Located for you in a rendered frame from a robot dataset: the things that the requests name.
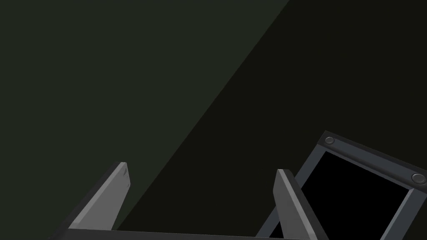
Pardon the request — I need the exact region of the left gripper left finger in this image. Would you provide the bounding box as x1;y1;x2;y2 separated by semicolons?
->
57;161;131;231

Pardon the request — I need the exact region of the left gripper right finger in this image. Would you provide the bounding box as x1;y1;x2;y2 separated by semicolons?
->
272;168;331;240

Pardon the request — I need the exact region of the grey oven with dark window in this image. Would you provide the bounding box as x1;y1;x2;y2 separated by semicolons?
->
255;130;427;240

